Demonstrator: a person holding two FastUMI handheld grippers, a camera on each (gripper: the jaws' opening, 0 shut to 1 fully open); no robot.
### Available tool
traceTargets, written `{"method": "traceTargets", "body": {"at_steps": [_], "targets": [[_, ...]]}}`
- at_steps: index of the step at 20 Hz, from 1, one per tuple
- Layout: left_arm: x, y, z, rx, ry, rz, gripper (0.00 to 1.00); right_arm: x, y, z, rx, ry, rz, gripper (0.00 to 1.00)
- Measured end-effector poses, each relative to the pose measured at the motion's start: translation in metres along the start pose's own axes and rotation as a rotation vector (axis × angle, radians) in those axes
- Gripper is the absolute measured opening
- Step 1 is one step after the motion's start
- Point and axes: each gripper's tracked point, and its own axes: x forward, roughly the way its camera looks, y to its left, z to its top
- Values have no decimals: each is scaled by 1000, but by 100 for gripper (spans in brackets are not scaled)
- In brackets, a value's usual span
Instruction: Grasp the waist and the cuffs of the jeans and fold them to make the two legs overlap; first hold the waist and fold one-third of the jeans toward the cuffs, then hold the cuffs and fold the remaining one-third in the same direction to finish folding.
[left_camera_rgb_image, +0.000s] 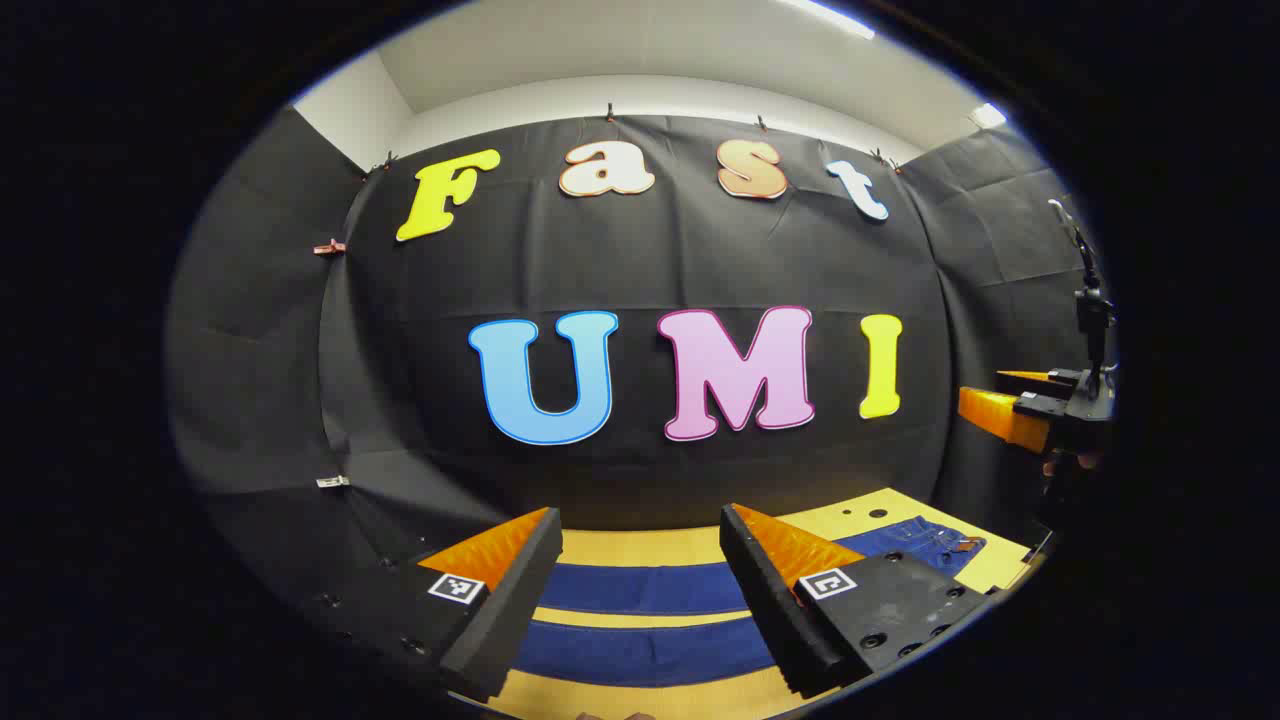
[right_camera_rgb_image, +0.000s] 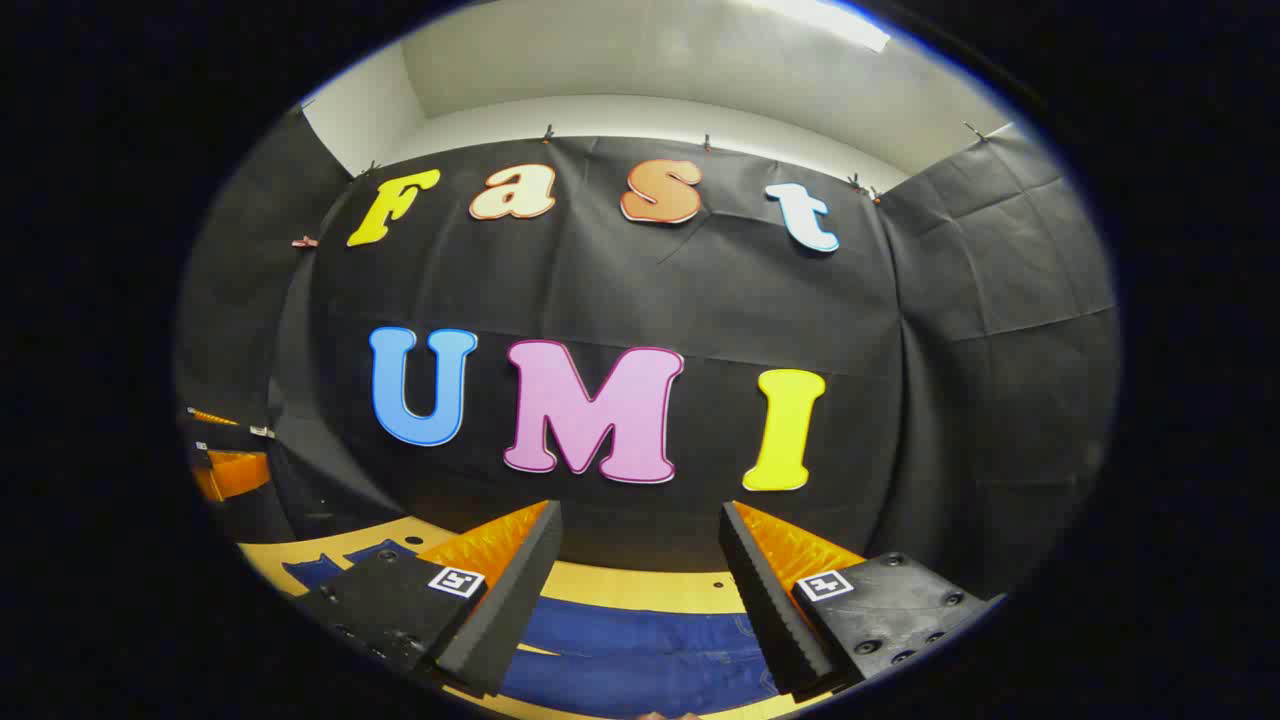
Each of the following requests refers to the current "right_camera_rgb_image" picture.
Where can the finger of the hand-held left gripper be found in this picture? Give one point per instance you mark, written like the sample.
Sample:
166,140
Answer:
238,473
235,421

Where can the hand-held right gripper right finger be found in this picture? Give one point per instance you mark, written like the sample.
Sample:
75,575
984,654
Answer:
765,610

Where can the black backdrop cloth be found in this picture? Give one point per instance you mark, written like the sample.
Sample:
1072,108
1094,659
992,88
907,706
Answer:
700,290

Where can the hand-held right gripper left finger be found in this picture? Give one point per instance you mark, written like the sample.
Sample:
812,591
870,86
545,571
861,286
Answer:
515,600

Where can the blue jeans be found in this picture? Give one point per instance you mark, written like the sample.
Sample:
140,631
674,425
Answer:
640,650

